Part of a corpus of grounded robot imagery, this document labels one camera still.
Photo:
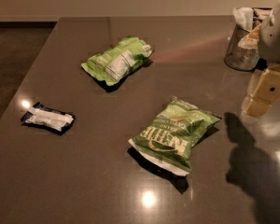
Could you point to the green Kettle jalapeno chip bag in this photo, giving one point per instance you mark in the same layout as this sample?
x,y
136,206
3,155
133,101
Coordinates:
x,y
168,140

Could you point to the white napkin in cup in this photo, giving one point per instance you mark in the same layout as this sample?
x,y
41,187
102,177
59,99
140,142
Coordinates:
x,y
244,17

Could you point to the wire mesh cup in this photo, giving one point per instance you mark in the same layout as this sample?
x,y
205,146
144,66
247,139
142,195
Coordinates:
x,y
246,59

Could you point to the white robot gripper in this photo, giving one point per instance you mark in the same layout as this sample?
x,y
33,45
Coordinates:
x,y
275,36

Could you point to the green rice chip bag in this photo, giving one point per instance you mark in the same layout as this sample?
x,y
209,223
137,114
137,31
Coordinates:
x,y
112,65

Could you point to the dark blue snack bar wrapper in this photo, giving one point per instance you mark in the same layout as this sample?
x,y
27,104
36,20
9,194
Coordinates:
x,y
47,117

